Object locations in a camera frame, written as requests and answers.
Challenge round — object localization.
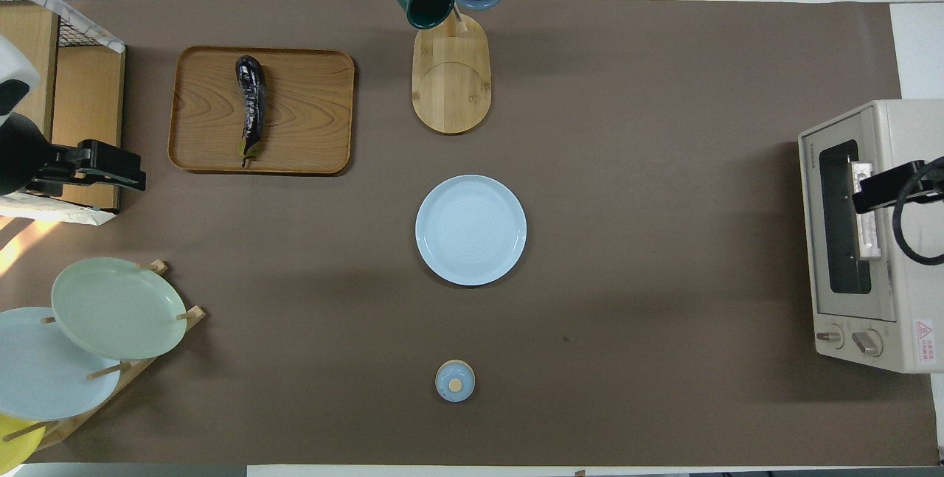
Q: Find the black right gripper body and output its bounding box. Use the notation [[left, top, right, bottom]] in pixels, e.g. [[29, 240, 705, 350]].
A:
[[903, 159, 944, 201]]

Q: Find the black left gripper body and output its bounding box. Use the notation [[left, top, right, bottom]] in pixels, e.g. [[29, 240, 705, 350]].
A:
[[0, 114, 79, 196]]

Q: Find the glass toaster oven door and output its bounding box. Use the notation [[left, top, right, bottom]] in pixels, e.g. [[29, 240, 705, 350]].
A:
[[799, 110, 899, 323]]

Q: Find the dark purple eggplant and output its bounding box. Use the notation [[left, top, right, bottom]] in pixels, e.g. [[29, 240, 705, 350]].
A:
[[235, 55, 268, 168]]

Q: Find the light blue round plate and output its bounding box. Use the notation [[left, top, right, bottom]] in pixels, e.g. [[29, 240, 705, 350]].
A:
[[414, 174, 528, 288]]

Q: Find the beige toaster oven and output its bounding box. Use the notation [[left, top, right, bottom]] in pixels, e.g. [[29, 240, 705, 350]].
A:
[[797, 99, 944, 374]]

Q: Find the white patterned cloth liner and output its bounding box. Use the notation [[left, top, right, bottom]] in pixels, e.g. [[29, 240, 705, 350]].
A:
[[0, 0, 126, 227]]

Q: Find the wooden shelf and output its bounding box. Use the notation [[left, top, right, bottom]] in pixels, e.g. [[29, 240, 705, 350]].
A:
[[0, 1, 126, 212]]

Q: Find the pale green plate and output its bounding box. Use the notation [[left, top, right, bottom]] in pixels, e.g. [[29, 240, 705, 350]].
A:
[[50, 257, 188, 361]]

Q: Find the wooden plate rack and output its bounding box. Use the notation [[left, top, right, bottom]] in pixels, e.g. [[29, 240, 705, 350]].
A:
[[41, 260, 207, 452]]

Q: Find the brown wooden tray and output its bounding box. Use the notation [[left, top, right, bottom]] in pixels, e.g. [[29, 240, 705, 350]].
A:
[[168, 46, 356, 175]]

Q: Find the pale blue racked plate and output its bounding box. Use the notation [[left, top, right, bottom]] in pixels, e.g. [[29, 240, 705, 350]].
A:
[[0, 307, 122, 421]]

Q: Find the brown table mat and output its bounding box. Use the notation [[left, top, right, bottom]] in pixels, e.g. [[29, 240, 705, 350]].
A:
[[29, 0, 939, 467]]

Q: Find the yellow plate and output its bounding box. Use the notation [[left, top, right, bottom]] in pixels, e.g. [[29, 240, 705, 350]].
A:
[[0, 413, 46, 467]]

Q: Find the wooden mug tree stand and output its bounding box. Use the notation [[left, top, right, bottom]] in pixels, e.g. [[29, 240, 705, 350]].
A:
[[389, 0, 510, 136]]

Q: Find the small blue bell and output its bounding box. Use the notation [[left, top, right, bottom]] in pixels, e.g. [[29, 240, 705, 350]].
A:
[[434, 359, 476, 403]]

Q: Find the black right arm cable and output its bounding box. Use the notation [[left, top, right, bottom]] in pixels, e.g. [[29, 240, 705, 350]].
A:
[[892, 159, 944, 266]]

